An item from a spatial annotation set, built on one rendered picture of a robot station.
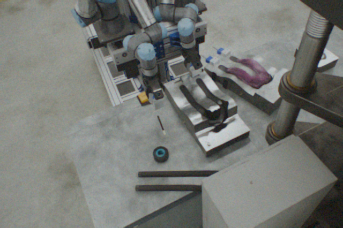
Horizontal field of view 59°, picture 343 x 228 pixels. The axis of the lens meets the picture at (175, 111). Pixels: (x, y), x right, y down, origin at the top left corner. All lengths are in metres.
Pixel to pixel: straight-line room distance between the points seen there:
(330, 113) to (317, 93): 0.07
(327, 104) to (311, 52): 0.16
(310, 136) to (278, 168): 0.33
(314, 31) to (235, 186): 0.41
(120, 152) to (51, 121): 1.48
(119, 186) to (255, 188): 0.91
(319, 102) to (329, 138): 0.27
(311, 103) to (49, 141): 2.40
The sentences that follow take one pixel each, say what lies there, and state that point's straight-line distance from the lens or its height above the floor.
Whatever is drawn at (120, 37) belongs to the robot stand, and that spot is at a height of 1.03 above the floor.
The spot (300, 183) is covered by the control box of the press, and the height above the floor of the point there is 1.47.
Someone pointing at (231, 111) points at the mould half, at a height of 0.90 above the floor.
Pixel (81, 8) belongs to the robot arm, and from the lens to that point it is 1.77.
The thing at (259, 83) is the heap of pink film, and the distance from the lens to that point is 1.80.
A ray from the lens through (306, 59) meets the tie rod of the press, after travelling 0.84.
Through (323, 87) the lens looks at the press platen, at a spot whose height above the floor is 1.54.
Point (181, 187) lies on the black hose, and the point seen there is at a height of 0.87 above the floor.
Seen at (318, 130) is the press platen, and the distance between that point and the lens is 1.15.
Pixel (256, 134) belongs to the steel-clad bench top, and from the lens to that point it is 1.69.
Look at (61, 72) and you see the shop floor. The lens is 3.46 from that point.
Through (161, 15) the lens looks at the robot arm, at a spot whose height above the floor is 1.27.
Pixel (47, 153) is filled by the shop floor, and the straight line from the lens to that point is 2.85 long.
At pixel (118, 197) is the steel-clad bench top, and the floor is 0.80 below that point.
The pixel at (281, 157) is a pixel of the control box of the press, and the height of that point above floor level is 1.47.
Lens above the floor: 2.19
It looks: 52 degrees down
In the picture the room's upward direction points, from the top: 7 degrees counter-clockwise
